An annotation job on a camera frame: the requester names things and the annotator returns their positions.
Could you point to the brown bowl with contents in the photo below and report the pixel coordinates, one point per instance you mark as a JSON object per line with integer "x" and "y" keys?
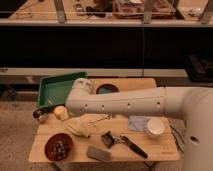
{"x": 58, "y": 147}

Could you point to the small metal cup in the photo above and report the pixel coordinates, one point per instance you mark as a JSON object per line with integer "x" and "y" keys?
{"x": 40, "y": 115}

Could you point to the white cup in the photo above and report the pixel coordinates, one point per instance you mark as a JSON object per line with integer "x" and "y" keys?
{"x": 155, "y": 127}

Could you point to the dark round bowl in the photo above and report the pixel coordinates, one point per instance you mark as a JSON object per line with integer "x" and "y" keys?
{"x": 106, "y": 88}

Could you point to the grey blue cloth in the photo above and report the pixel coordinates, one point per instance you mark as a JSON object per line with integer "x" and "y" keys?
{"x": 137, "y": 123}

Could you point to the grey rectangular sponge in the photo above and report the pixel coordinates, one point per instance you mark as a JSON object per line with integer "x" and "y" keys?
{"x": 98, "y": 154}

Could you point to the yellow round sponge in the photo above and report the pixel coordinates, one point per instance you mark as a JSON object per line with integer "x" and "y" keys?
{"x": 61, "y": 113}

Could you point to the green plastic tray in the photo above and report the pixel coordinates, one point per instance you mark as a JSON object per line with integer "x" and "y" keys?
{"x": 53, "y": 90}

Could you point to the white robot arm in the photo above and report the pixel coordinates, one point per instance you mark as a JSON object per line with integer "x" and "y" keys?
{"x": 194, "y": 105}

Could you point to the metal whisk utensil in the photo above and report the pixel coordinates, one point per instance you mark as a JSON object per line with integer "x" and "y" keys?
{"x": 108, "y": 117}

